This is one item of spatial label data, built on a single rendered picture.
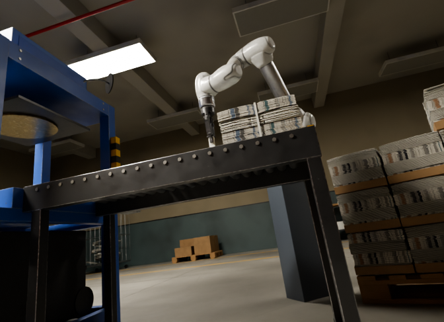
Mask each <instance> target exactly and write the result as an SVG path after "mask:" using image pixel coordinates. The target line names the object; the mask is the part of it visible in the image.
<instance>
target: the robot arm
mask: <svg viewBox="0 0 444 322"><path fill-rule="evenodd" d="M274 50H275V43H274V41H273V40H272V38H270V37H269V36H263V37H259V38H257V39H255V40H253V41H251V42H249V43H248V44H247V45H246V46H245V47H243V48H241V49H240V50H239V51H238V52H237V53H236V54H235V55H234V56H232V57H231V58H230V60H229V61H228V63H227V64H226V65H224V66H222V67H220V68H219V69H218V70H217V71H215V72H214V73H213V74H212V75H210V74H209V73H206V72H202V73H199V74H198V75H197V77H196V95H197V98H198V102H199V108H200V110H201V114H202V116H203V118H204V121H205V128H206V132H207V135H208V136H207V138H208V139H209V147H214V146H215V128H214V125H215V124H214V123H213V118H212V116H214V115H215V99H214V96H215V95H216V94H217V93H219V92H221V91H224V90H225V89H228V88H229V87H231V86H233V85H234V84H236V83H237V82H238V81H239V80H240V79H241V77H242V69H244V68H246V67H248V66H250V65H252V64H254V65H255V66H256V67H257V68H258V69H260V71H261V72H262V75H263V76H264V79H265V80H266V82H267V84H268V86H269V88H270V89H271V91H272V93H273V95H274V97H275V98H278V97H283V96H287V95H290V94H289V92H288V90H287V88H286V86H285V84H284V82H283V80H282V78H281V76H280V74H279V72H278V70H277V69H276V67H275V65H274V63H273V53H274ZM298 108H299V107H298ZM299 111H300V115H301V120H302V124H303V127H307V126H308V125H312V124H314V126H316V121H315V118H314V116H313V115H312V114H311V113H309V112H304V111H303V110H302V109H301V108H299Z"/></svg>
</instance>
